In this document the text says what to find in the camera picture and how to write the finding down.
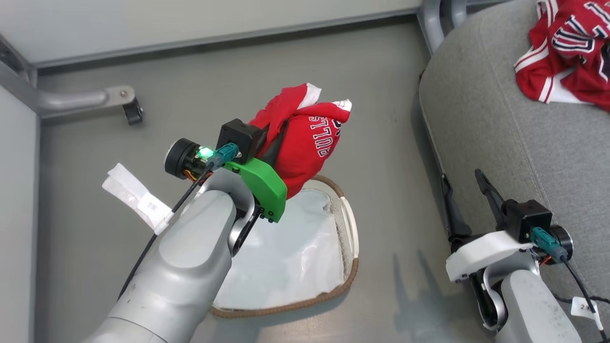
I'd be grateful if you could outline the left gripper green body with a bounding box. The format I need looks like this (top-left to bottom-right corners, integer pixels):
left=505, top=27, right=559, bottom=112
left=164, top=138, right=288, bottom=223

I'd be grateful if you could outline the white paper cable tag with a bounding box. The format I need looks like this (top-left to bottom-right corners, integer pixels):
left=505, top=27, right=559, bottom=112
left=102, top=163, right=175, bottom=235
left=570, top=296, right=604, bottom=330

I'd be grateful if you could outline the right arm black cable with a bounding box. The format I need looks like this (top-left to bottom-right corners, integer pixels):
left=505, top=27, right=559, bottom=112
left=530, top=227, right=610, bottom=343

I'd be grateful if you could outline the white basket liner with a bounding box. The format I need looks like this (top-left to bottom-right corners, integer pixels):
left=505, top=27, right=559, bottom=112
left=213, top=188, right=345, bottom=310

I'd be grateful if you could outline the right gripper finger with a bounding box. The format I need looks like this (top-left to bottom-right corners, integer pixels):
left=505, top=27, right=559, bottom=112
left=440, top=174, right=472, bottom=241
left=475, top=169, right=508, bottom=230

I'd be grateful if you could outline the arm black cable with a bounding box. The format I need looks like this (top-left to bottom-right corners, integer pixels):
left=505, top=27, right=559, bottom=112
left=530, top=227, right=610, bottom=343
left=117, top=142, right=239, bottom=301

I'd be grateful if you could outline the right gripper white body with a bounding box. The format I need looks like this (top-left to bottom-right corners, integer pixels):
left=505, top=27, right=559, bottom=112
left=446, top=226, right=574, bottom=283

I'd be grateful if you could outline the grey fabric sofa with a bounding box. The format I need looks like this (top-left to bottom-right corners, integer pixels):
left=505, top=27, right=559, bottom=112
left=418, top=0, right=610, bottom=343

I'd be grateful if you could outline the grey metal support foot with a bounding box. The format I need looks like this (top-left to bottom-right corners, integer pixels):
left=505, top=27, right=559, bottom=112
left=38, top=85, right=136, bottom=119
left=417, top=0, right=470, bottom=54

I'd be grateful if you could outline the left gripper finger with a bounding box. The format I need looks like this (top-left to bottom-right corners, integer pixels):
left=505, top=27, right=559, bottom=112
left=257, top=118, right=290, bottom=165

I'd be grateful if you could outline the white woven laundry basket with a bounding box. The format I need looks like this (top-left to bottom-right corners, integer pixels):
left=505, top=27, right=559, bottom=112
left=210, top=175, right=360, bottom=319

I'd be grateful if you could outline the black caster wheel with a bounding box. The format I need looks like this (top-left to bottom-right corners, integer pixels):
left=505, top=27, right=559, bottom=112
left=122, top=97, right=144, bottom=126

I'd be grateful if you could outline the red Bulls garment white lettering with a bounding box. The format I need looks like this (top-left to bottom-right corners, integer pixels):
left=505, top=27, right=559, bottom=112
left=248, top=83, right=353, bottom=200

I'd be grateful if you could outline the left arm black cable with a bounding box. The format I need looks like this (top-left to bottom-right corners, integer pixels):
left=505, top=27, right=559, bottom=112
left=117, top=142, right=239, bottom=301

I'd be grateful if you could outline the red jersey navy lettering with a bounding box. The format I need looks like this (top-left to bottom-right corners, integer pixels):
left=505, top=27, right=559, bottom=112
left=514, top=0, right=610, bottom=112

